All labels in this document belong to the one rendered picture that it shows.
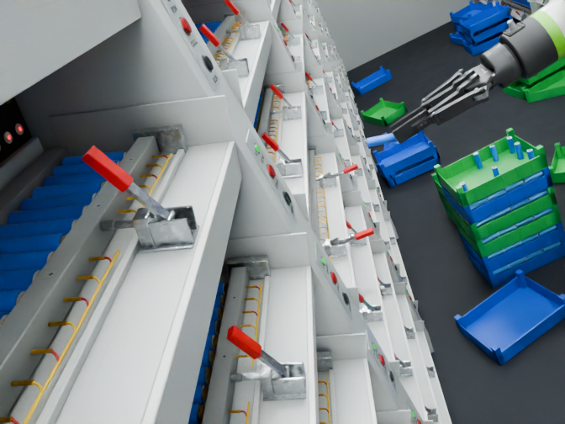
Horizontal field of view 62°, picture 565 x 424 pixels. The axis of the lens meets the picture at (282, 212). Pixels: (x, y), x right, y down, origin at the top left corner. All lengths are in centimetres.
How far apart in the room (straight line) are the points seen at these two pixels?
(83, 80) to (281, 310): 32
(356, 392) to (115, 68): 50
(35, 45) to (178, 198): 17
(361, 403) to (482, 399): 104
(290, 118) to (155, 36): 59
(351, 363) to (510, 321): 118
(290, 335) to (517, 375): 127
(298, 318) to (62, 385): 30
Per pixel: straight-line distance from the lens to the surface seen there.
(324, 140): 127
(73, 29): 36
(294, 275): 58
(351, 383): 69
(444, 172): 184
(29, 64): 30
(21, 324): 30
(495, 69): 93
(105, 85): 52
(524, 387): 169
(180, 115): 51
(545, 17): 95
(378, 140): 94
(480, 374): 173
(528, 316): 184
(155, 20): 49
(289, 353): 49
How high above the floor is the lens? 140
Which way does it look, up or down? 27 degrees down
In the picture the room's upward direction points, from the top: 31 degrees counter-clockwise
